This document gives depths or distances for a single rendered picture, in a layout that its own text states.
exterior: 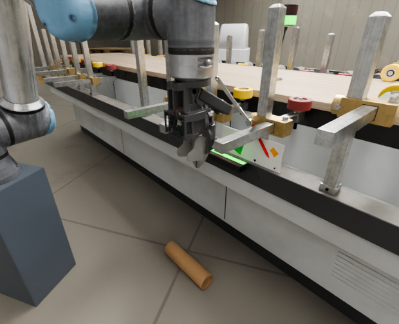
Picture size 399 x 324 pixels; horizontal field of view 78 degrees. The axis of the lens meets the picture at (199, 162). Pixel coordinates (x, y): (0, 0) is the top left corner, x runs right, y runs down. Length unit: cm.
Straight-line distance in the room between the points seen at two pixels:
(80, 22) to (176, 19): 15
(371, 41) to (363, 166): 44
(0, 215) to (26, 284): 36
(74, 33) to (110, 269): 123
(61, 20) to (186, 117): 25
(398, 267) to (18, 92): 133
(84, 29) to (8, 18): 60
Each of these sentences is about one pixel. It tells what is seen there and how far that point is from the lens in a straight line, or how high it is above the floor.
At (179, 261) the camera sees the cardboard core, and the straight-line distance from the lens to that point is 137.
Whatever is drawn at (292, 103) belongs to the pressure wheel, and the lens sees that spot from 92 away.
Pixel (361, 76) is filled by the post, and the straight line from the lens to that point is 70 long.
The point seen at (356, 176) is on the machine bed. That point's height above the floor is 67.
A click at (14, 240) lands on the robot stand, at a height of 38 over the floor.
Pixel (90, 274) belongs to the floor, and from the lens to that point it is 151.
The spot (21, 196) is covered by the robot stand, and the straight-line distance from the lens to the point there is 121.
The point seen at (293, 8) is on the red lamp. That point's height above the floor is 117.
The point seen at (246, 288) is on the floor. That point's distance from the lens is 137.
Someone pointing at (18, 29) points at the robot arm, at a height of 112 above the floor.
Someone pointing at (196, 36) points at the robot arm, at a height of 110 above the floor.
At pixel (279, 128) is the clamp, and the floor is 85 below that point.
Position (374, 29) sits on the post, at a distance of 70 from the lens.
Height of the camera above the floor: 110
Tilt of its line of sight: 27 degrees down
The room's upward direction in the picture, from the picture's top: straight up
